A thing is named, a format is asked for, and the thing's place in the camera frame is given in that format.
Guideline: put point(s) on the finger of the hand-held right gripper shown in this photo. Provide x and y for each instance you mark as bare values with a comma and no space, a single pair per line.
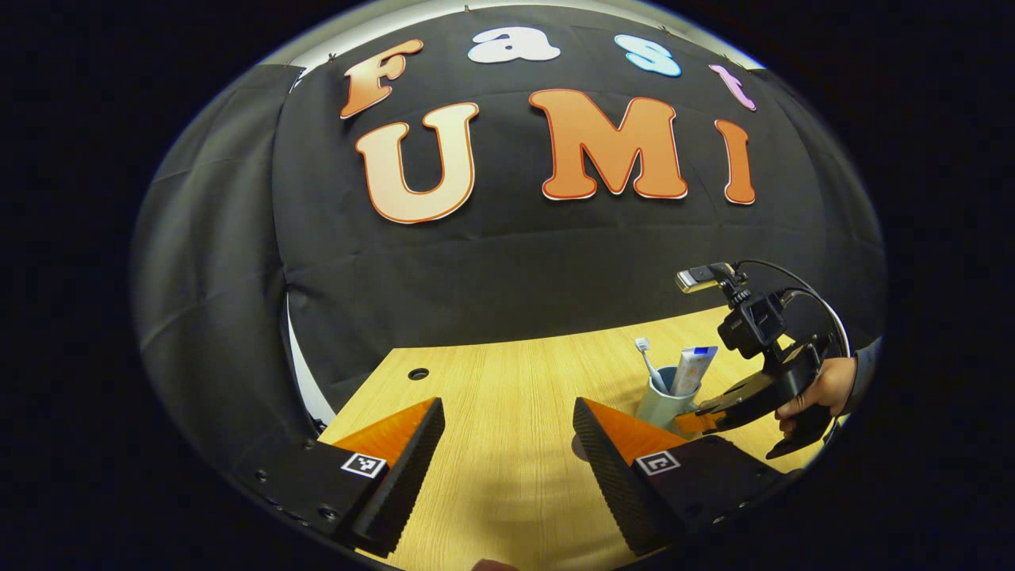
741,400

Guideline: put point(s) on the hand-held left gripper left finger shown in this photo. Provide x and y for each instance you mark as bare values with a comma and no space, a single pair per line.
408,472

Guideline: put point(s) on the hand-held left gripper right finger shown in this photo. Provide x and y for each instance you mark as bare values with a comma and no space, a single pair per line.
610,476

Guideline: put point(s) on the dark round coaster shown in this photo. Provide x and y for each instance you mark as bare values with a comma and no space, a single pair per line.
580,449

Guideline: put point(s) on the white toothpaste tube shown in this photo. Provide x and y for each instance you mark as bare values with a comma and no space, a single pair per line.
692,369

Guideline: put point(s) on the light blue cup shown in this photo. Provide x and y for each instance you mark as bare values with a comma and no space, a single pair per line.
658,408

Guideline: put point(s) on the white toothbrush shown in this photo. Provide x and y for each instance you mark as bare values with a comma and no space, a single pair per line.
649,365

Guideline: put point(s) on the wooden desktop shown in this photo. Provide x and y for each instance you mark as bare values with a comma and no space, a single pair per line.
507,444

